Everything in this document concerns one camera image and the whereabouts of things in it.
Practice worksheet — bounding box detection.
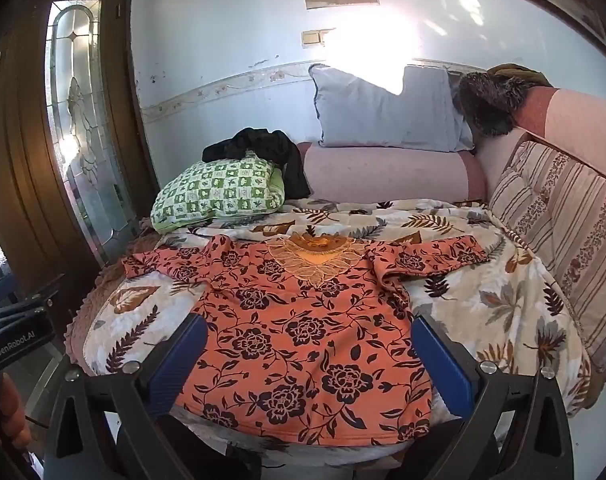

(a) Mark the wooden door with patterned glass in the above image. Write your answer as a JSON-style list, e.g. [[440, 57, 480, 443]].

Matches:
[[0, 0, 158, 301]]

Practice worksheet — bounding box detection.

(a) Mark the striped floral sofa cushion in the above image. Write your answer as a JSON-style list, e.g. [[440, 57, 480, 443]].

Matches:
[[488, 140, 606, 376]]

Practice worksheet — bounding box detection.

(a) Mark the black cloth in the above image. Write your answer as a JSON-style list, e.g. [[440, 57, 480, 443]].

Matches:
[[202, 128, 311, 201]]

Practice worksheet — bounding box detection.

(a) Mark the beige leaf print blanket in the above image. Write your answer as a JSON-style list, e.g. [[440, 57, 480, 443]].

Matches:
[[65, 197, 591, 461]]

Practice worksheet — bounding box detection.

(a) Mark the olive brown cloth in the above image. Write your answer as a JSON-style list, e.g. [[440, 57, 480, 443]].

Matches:
[[488, 62, 554, 88]]

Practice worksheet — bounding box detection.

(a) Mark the pink sofa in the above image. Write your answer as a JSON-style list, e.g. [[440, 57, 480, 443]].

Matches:
[[475, 85, 606, 196]]

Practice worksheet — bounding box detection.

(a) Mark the pink bolster cushion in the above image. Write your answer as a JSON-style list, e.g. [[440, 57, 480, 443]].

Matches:
[[297, 141, 488, 203]]

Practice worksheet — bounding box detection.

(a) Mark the light blue pillow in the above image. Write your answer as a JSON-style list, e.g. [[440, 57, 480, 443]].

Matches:
[[309, 63, 476, 153]]

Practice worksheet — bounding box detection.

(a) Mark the beige light switch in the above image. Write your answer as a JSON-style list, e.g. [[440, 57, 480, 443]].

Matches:
[[301, 28, 334, 48]]

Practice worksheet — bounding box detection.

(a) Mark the dark furry cloth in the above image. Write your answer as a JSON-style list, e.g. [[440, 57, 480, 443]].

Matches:
[[453, 72, 528, 137]]

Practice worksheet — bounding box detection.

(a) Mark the green checked pillow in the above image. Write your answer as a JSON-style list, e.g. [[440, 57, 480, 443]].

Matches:
[[150, 156, 288, 235]]

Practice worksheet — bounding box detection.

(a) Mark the orange floral blouse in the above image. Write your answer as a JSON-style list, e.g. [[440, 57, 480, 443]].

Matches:
[[122, 232, 488, 447]]

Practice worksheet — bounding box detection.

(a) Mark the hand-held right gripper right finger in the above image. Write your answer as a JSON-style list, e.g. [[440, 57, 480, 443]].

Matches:
[[410, 312, 576, 480]]

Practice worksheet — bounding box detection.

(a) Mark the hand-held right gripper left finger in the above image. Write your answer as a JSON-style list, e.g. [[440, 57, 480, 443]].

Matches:
[[43, 314, 210, 480]]

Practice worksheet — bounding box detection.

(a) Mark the person's left hand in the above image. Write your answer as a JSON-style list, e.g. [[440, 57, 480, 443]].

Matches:
[[0, 372, 34, 453]]

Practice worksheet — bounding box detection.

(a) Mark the brown scalloped bedspread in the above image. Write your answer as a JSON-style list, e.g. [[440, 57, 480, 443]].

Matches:
[[65, 240, 158, 366]]

